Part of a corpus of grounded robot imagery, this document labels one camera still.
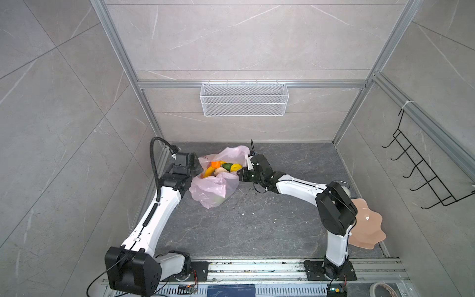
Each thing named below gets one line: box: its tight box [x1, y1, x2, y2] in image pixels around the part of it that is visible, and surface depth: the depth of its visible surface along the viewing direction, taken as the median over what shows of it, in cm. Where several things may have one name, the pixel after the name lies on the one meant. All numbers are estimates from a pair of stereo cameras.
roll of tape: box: [369, 282, 398, 297], surface depth 70 cm
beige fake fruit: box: [213, 167, 230, 177], surface depth 102 cm
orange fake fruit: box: [210, 160, 221, 169], surface depth 100 cm
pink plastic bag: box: [188, 145, 250, 209], surface depth 80 cm
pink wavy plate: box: [348, 198, 386, 250], surface depth 83 cm
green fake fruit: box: [222, 162, 234, 173], surface depth 104 cm
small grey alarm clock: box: [339, 180, 352, 199], surface depth 97 cm
